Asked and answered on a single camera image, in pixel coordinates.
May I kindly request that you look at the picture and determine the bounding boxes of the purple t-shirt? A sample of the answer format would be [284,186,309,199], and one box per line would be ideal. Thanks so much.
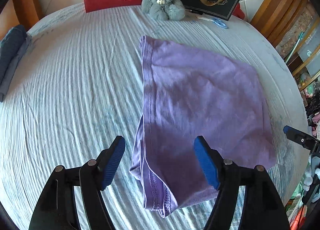
[130,36,276,217]

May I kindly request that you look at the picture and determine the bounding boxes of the white ribbed bed cover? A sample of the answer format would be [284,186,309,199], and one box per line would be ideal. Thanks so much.
[1,3,309,229]

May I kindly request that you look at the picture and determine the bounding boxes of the folded blue jeans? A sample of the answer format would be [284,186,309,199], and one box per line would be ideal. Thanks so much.
[0,25,31,103]

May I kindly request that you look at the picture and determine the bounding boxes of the grey plush toy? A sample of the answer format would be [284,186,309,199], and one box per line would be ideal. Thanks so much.
[141,0,185,21]

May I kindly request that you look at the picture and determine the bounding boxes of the wooden headboard post right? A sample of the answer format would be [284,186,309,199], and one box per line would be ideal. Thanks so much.
[250,0,309,47]

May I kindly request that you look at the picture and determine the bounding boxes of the wooden headboard post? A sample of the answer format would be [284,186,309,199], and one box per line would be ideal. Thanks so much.
[250,0,309,47]
[1,0,44,39]

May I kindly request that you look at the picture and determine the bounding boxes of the blue handled scissors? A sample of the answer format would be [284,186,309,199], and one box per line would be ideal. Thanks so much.
[196,16,228,29]

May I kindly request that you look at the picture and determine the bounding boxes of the wooden headboard post left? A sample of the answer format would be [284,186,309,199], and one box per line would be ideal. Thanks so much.
[1,0,44,39]

